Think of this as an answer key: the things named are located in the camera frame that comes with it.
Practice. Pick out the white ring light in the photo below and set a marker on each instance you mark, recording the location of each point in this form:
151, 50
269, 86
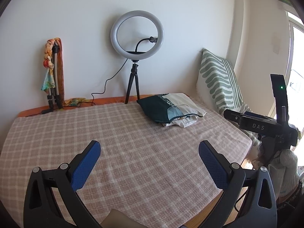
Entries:
132, 27

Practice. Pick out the green striped white pillow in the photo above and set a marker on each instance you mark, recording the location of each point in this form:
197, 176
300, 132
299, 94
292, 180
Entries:
217, 84

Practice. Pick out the pink plaid bed cover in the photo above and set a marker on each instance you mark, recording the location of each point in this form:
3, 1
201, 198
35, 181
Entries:
151, 173

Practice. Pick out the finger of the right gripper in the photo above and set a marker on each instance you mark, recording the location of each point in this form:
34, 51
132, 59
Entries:
251, 114
232, 116

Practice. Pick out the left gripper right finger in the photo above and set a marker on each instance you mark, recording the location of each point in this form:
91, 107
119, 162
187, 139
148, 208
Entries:
248, 198

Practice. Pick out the silver tripod with scarf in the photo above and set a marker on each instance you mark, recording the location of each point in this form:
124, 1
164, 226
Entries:
53, 83

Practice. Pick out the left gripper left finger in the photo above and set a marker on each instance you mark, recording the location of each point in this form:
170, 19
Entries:
40, 206

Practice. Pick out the cream floral print garment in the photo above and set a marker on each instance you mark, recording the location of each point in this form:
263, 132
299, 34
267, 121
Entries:
164, 108

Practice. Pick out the folded white clothes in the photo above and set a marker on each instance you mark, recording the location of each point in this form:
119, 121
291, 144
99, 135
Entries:
182, 122

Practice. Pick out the right hand in white glove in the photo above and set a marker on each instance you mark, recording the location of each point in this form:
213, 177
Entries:
284, 174

